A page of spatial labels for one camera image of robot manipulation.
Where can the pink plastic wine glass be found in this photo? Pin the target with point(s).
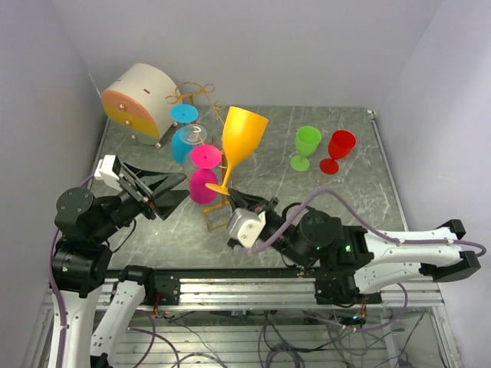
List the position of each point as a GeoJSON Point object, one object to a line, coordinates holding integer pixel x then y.
{"type": "Point", "coordinates": [205, 158]}

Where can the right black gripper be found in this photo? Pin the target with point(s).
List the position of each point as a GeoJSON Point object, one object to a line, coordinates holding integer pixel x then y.
{"type": "Point", "coordinates": [253, 202]}

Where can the clear wine glass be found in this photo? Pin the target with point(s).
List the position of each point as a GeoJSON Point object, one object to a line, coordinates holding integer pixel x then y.
{"type": "Point", "coordinates": [192, 136]}

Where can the blue plastic wine glass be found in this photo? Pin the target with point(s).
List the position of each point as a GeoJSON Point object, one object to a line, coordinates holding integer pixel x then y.
{"type": "Point", "coordinates": [185, 114]}

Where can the green plastic wine glass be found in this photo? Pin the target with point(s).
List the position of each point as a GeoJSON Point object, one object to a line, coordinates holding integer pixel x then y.
{"type": "Point", "coordinates": [306, 142]}

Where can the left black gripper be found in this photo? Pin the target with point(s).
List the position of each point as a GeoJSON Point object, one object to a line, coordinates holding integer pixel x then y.
{"type": "Point", "coordinates": [147, 184]}

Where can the gold wire glass rack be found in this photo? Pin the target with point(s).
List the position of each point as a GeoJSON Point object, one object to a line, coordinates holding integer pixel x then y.
{"type": "Point", "coordinates": [211, 116]}

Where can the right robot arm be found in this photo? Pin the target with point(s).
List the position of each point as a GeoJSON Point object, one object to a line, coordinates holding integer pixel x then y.
{"type": "Point", "coordinates": [350, 263]}

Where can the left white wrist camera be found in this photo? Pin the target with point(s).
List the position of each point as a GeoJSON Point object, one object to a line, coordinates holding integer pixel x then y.
{"type": "Point", "coordinates": [109, 171]}

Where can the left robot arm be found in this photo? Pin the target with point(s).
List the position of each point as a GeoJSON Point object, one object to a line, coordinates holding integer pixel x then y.
{"type": "Point", "coordinates": [81, 255]}

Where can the white semicircular drawer box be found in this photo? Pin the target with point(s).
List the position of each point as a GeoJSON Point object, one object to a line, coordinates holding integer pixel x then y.
{"type": "Point", "coordinates": [139, 103]}

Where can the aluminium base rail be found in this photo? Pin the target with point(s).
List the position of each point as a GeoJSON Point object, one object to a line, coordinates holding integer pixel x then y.
{"type": "Point", "coordinates": [187, 291]}

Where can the red plastic wine glass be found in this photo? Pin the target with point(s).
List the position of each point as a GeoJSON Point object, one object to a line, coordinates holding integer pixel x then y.
{"type": "Point", "coordinates": [341, 144]}

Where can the orange plastic wine glass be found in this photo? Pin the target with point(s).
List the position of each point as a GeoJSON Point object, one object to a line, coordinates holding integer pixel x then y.
{"type": "Point", "coordinates": [241, 135]}

